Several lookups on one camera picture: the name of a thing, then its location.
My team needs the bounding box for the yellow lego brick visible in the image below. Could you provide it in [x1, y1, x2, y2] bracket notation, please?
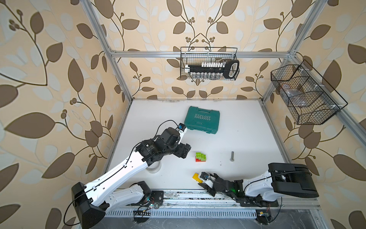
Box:
[192, 173, 203, 183]

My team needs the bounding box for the red lego brick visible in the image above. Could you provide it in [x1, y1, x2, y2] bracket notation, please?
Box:
[195, 158, 206, 162]

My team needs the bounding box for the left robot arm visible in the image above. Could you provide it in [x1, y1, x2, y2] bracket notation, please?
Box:
[71, 124, 191, 229]

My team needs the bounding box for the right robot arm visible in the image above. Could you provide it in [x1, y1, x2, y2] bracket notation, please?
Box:
[193, 163, 319, 207]

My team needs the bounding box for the steel hex bolt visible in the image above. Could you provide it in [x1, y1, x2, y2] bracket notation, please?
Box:
[230, 151, 234, 162]

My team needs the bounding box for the clear tape roll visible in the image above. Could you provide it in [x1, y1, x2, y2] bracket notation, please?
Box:
[146, 161, 162, 174]

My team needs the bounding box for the green tool case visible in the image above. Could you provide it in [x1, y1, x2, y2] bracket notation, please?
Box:
[184, 106, 220, 134]

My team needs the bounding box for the clear plastic bag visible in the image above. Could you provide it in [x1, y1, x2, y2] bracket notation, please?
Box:
[281, 84, 308, 107]

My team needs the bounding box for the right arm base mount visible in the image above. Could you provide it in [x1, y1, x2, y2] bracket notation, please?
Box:
[235, 192, 279, 208]

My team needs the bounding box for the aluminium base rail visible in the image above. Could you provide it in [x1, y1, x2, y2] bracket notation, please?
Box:
[114, 188, 321, 210]

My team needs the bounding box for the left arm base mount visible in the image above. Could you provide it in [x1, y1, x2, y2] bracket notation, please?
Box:
[131, 190, 165, 206]

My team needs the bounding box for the black socket set rail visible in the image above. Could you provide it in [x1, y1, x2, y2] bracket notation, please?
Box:
[184, 60, 240, 80]

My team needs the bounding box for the back wire basket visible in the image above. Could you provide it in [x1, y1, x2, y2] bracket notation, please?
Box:
[180, 46, 240, 81]

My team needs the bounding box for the wire basket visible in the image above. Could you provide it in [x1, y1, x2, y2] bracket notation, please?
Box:
[180, 46, 240, 81]
[271, 60, 348, 125]

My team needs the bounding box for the right wire basket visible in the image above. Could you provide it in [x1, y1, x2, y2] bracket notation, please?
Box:
[271, 60, 348, 125]

